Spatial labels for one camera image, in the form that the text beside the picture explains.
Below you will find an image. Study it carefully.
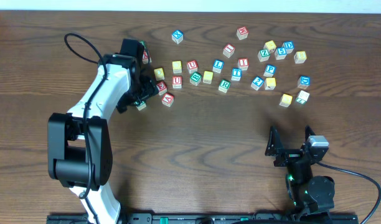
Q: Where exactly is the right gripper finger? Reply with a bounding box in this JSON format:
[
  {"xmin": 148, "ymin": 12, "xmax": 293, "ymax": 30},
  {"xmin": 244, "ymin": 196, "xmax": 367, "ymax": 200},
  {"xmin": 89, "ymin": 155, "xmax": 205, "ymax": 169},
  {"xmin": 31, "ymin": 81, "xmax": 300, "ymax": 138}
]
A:
[
  {"xmin": 305, "ymin": 125, "xmax": 315, "ymax": 146},
  {"xmin": 265, "ymin": 126, "xmax": 283, "ymax": 156}
]

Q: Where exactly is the yellow block lower right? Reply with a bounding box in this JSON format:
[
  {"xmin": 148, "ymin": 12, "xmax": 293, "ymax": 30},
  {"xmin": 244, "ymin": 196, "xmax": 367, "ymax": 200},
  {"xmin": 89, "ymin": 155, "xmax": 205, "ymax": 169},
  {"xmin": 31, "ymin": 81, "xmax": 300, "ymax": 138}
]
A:
[{"xmin": 279, "ymin": 94, "xmax": 293, "ymax": 108}]

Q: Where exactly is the red i block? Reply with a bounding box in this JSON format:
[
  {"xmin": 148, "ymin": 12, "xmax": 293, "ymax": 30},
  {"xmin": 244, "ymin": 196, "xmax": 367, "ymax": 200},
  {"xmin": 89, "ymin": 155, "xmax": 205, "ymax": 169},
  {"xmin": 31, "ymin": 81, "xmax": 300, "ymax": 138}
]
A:
[
  {"xmin": 223, "ymin": 44, "xmax": 235, "ymax": 58},
  {"xmin": 238, "ymin": 58, "xmax": 249, "ymax": 71}
]

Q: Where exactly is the green R block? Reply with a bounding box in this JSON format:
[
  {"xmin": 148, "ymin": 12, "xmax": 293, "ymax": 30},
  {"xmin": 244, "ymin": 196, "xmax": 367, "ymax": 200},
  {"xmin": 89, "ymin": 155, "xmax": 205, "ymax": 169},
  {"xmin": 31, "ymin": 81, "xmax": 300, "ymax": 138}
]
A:
[{"xmin": 219, "ymin": 79, "xmax": 231, "ymax": 93}]

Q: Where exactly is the blue D block lower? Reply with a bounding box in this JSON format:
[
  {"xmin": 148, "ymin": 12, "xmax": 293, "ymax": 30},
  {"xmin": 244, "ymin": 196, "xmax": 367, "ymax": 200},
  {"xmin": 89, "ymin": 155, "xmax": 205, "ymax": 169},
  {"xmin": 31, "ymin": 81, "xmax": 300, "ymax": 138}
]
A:
[{"xmin": 298, "ymin": 76, "xmax": 311, "ymax": 90}]

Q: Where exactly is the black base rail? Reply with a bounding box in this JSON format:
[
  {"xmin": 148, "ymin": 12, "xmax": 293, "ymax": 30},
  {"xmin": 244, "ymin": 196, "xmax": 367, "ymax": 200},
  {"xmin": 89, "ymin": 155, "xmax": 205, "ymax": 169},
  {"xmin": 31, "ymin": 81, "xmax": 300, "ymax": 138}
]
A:
[{"xmin": 46, "ymin": 212, "xmax": 359, "ymax": 224}]

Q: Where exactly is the blue d block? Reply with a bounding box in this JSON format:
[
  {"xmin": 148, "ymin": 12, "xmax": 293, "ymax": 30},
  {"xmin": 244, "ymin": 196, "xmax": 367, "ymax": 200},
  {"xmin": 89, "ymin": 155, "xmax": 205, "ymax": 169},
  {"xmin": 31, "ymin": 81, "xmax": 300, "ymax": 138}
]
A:
[
  {"xmin": 298, "ymin": 76, "xmax": 311, "ymax": 90},
  {"xmin": 282, "ymin": 41, "xmax": 294, "ymax": 54}
]

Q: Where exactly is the blue X block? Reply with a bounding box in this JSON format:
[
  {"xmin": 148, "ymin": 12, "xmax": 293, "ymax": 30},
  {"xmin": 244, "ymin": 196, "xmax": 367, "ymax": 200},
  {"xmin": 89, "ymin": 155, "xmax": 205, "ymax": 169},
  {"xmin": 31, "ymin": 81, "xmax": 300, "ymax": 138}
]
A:
[{"xmin": 171, "ymin": 30, "xmax": 184, "ymax": 44}]

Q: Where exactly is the red u block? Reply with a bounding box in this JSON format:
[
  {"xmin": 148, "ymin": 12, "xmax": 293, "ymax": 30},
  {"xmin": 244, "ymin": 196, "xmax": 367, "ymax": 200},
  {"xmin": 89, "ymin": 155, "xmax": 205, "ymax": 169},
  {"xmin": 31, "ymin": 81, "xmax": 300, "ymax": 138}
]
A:
[
  {"xmin": 172, "ymin": 76, "xmax": 182, "ymax": 89},
  {"xmin": 186, "ymin": 60, "xmax": 199, "ymax": 74}
]

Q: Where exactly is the green N block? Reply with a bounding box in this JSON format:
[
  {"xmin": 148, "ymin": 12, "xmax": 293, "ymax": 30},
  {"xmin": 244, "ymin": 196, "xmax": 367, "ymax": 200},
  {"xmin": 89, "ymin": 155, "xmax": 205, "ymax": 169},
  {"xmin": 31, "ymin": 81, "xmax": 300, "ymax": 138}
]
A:
[{"xmin": 136, "ymin": 101, "xmax": 146, "ymax": 111}]

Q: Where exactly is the yellow block left middle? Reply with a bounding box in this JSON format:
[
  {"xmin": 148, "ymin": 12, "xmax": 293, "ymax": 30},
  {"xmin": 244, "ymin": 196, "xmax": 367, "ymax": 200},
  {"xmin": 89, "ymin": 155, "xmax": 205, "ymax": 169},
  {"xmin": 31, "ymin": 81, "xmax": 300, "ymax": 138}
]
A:
[{"xmin": 154, "ymin": 68, "xmax": 165, "ymax": 81}]

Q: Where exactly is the blue L block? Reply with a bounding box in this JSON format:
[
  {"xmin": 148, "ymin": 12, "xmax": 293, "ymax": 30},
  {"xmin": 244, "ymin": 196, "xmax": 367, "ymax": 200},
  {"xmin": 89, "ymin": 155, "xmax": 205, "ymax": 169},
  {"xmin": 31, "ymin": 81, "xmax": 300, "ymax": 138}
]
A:
[{"xmin": 212, "ymin": 60, "xmax": 224, "ymax": 73}]

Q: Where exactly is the red A block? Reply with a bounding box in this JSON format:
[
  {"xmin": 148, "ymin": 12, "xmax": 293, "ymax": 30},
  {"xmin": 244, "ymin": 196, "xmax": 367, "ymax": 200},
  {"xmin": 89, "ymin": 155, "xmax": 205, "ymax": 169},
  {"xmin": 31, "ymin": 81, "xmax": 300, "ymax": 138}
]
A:
[{"xmin": 162, "ymin": 93, "xmax": 174, "ymax": 107}]

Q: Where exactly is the blue 5 block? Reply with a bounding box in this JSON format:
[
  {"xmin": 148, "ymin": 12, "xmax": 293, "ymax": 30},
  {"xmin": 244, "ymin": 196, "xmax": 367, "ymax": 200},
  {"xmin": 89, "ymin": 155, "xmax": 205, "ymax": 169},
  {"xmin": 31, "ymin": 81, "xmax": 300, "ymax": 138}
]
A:
[{"xmin": 275, "ymin": 47, "xmax": 287, "ymax": 60}]

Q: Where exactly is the red I block upper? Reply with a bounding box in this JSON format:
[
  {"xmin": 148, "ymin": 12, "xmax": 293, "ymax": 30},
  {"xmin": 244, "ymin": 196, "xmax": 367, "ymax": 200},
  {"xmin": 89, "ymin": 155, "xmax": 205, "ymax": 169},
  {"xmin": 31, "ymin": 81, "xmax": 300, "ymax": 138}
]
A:
[{"xmin": 223, "ymin": 44, "xmax": 235, "ymax": 58}]

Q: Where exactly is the red I block lower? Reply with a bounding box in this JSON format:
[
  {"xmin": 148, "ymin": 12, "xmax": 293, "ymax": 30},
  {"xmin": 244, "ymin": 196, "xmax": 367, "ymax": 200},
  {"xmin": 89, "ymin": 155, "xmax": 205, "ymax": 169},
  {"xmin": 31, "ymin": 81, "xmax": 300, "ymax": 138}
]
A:
[{"xmin": 238, "ymin": 58, "xmax": 249, "ymax": 71}]

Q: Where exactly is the blue 2 block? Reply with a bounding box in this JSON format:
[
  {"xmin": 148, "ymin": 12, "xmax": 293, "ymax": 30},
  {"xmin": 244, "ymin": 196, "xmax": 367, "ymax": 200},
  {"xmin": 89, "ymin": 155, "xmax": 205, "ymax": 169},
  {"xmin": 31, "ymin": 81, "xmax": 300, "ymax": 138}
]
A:
[{"xmin": 251, "ymin": 76, "xmax": 264, "ymax": 91}]

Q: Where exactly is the red H block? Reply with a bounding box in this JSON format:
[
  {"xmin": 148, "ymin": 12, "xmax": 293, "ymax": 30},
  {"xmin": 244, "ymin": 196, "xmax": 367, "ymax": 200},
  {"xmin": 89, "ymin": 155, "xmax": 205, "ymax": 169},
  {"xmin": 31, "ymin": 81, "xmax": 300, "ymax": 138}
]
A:
[{"xmin": 237, "ymin": 26, "xmax": 249, "ymax": 40}]

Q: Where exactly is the green B block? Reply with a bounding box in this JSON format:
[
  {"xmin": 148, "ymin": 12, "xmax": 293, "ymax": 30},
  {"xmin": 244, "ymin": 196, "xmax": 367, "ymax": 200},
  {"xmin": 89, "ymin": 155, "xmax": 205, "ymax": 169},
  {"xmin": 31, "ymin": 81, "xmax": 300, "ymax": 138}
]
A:
[{"xmin": 190, "ymin": 72, "xmax": 202, "ymax": 86}]

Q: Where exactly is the blue P block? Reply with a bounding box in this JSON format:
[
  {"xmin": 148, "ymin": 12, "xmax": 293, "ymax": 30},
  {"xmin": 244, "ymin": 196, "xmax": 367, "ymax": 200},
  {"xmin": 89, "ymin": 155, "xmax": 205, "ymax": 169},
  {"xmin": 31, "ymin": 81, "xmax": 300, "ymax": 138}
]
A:
[{"xmin": 263, "ymin": 64, "xmax": 276, "ymax": 77}]

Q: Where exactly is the white green Z block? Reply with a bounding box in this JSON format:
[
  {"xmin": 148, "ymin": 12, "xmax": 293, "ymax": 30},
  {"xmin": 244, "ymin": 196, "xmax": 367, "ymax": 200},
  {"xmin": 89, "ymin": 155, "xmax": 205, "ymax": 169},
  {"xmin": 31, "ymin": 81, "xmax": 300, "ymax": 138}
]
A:
[{"xmin": 296, "ymin": 90, "xmax": 310, "ymax": 105}]

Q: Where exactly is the blue T block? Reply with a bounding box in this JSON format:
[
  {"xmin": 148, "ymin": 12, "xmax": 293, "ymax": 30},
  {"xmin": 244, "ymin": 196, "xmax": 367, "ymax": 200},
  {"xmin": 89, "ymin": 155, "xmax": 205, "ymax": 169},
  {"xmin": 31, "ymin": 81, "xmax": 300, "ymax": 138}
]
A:
[{"xmin": 231, "ymin": 68, "xmax": 242, "ymax": 81}]

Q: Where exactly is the yellow block beside 2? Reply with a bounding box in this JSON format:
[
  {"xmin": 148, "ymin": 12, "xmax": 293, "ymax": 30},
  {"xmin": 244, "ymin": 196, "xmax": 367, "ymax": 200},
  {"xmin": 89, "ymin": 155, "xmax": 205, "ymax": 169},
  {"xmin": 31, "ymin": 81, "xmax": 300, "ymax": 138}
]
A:
[{"xmin": 265, "ymin": 77, "xmax": 276, "ymax": 90}]

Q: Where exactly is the green F block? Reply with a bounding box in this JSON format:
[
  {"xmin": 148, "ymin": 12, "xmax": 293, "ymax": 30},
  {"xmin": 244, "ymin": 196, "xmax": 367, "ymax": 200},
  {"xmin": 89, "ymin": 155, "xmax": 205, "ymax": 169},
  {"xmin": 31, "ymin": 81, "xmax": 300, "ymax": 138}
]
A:
[{"xmin": 139, "ymin": 40, "xmax": 147, "ymax": 50}]

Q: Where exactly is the yellow block top right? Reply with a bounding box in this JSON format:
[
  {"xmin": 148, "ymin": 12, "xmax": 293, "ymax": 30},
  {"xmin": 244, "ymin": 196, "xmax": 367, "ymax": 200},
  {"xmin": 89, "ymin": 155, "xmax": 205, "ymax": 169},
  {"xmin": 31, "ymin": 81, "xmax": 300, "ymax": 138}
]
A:
[{"xmin": 263, "ymin": 40, "xmax": 276, "ymax": 54}]

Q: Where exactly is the yellow block beside B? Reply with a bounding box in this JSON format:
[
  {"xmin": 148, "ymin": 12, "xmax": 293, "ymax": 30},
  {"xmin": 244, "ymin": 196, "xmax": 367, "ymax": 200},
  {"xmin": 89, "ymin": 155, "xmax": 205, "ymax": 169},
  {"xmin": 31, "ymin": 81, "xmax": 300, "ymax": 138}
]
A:
[{"xmin": 203, "ymin": 71, "xmax": 214, "ymax": 84}]

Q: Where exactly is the blue D block upper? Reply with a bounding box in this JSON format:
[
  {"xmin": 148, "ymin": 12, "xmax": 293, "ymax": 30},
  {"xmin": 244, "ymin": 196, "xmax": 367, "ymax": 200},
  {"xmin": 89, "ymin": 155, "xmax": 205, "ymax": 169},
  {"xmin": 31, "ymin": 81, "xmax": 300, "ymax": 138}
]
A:
[{"xmin": 282, "ymin": 41, "xmax": 294, "ymax": 54}]

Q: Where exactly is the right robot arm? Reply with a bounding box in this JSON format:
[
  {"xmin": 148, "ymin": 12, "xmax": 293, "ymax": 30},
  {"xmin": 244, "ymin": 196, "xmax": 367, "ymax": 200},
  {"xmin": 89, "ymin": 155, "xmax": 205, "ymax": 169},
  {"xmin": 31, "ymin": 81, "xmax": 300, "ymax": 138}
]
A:
[{"xmin": 265, "ymin": 126, "xmax": 335, "ymax": 223}]

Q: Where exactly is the yellow block far right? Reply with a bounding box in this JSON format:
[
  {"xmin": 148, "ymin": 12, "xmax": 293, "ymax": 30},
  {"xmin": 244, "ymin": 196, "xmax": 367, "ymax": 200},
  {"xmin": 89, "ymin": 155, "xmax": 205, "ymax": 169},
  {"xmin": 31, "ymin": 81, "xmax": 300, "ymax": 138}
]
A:
[{"xmin": 294, "ymin": 51, "xmax": 307, "ymax": 64}]

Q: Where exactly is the red E block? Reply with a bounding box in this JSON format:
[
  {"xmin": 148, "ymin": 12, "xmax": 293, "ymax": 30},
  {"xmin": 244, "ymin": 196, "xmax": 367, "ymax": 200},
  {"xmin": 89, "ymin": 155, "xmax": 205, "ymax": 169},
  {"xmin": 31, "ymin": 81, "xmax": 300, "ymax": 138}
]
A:
[{"xmin": 156, "ymin": 81, "xmax": 167, "ymax": 96}]

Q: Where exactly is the yellow block centre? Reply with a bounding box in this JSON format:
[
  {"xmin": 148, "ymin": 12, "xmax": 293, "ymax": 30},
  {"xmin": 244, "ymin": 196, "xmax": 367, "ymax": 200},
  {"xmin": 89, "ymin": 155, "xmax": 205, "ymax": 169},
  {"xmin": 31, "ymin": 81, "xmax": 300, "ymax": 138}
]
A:
[{"xmin": 172, "ymin": 60, "xmax": 182, "ymax": 73}]

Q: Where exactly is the red Y block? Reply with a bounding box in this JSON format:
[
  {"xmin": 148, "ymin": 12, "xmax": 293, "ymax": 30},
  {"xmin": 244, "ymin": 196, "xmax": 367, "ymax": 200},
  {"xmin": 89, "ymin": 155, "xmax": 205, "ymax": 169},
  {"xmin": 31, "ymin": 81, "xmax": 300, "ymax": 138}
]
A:
[{"xmin": 142, "ymin": 50, "xmax": 152, "ymax": 64}]

